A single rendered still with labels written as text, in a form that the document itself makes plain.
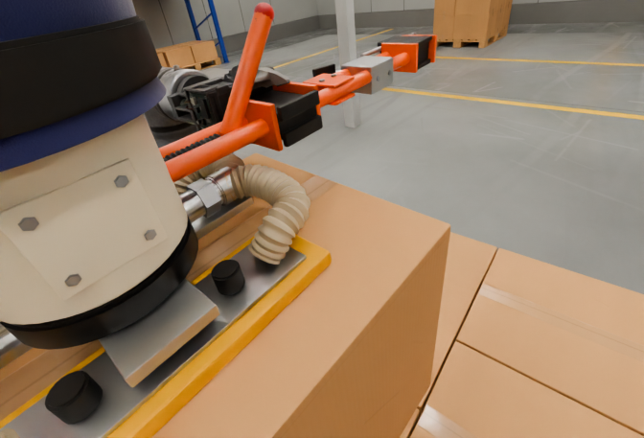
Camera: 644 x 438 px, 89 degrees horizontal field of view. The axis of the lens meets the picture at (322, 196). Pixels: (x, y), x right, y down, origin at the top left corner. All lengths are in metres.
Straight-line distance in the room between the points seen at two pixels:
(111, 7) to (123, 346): 0.24
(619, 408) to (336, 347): 0.76
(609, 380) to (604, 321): 0.16
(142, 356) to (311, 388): 0.13
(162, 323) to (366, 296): 0.19
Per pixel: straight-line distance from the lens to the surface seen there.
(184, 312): 0.32
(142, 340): 0.32
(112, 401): 0.33
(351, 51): 3.39
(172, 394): 0.32
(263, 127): 0.40
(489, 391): 0.92
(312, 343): 0.32
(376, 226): 0.42
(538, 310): 1.09
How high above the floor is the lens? 1.34
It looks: 33 degrees down
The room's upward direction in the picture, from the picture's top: 8 degrees counter-clockwise
